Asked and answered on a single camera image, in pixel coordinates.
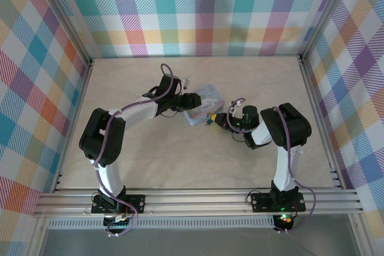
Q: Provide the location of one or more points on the blue cartoon tin box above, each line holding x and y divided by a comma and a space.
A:
208, 103

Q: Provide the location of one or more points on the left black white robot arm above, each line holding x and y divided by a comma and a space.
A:
102, 136

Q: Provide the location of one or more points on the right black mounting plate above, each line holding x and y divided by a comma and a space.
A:
261, 202

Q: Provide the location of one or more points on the black mounting plate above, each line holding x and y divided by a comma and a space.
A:
136, 203
261, 202

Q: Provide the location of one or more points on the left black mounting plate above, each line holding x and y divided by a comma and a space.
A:
136, 203

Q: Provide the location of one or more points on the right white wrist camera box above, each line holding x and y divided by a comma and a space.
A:
238, 104

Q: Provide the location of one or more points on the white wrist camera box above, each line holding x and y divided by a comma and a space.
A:
238, 104
185, 83

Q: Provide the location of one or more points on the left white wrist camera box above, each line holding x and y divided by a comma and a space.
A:
185, 83

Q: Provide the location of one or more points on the aluminium side rail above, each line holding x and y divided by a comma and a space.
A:
73, 124
318, 118

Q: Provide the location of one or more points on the long aluminium base rail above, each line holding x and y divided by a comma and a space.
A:
195, 202

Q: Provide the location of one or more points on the aluminium frame post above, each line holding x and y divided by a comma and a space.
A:
330, 13
63, 16

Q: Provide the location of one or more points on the aluminium frame leg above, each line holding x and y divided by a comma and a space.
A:
37, 238
360, 238

